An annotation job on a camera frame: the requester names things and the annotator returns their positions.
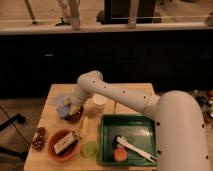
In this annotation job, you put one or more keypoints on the bunch of brown grapes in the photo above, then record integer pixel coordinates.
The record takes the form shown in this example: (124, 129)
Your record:
(39, 141)

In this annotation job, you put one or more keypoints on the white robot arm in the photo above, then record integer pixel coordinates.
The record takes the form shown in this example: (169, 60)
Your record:
(181, 143)

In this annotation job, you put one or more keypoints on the black and white eraser block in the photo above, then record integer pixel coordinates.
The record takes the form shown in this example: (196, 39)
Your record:
(64, 143)

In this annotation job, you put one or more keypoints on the light blue plate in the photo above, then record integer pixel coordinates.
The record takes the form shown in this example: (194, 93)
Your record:
(61, 99)

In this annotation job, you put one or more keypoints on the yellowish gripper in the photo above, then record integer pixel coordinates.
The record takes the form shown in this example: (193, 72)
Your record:
(74, 108)

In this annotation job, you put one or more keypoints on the green plastic cup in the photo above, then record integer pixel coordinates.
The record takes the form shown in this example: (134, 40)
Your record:
(89, 149)

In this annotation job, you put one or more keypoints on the peach fruit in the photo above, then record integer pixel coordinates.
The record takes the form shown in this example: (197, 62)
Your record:
(120, 154)

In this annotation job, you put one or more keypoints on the white cup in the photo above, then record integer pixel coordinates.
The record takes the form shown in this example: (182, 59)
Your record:
(99, 101)

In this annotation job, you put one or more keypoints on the green plastic tray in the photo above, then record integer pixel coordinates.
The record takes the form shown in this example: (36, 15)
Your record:
(137, 129)

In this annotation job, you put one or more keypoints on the orange bowl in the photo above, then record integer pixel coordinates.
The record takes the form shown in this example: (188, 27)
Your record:
(66, 154)

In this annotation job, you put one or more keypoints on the purple bowl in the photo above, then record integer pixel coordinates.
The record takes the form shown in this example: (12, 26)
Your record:
(75, 117)

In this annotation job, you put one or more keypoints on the blue sponge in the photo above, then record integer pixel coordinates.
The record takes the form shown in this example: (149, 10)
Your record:
(63, 111)

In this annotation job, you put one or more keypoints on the black chair base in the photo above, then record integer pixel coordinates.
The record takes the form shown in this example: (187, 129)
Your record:
(9, 131)

